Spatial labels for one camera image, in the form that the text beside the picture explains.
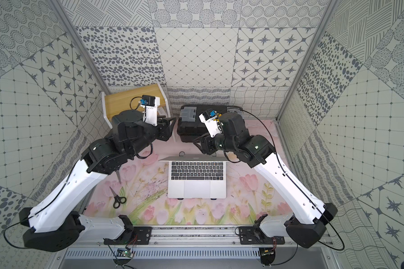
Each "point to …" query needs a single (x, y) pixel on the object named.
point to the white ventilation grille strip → (166, 253)
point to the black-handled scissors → (118, 199)
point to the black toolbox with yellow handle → (190, 127)
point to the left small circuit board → (123, 252)
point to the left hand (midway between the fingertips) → (167, 112)
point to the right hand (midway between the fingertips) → (201, 140)
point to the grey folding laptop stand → (181, 199)
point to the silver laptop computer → (197, 176)
